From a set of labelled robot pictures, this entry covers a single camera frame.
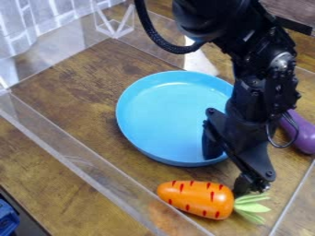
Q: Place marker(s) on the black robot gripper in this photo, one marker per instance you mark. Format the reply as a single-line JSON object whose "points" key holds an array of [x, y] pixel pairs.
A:
{"points": [[243, 140]]}

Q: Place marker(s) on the orange toy carrot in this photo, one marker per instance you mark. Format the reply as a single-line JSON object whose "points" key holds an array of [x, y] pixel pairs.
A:
{"points": [[211, 200]]}

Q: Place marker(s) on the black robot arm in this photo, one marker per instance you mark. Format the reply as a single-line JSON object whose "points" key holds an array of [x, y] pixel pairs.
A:
{"points": [[246, 32]]}

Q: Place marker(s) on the purple toy eggplant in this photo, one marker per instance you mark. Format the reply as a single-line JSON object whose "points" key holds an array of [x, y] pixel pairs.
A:
{"points": [[304, 141]]}

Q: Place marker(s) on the blue round plate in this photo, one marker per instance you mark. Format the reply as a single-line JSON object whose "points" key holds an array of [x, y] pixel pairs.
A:
{"points": [[160, 113]]}

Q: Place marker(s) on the blue object at corner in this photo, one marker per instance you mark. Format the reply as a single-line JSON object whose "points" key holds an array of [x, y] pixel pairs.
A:
{"points": [[9, 220]]}

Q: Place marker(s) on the clear acrylic enclosure wall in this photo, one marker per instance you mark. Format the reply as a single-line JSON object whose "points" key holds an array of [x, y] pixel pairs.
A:
{"points": [[73, 172]]}

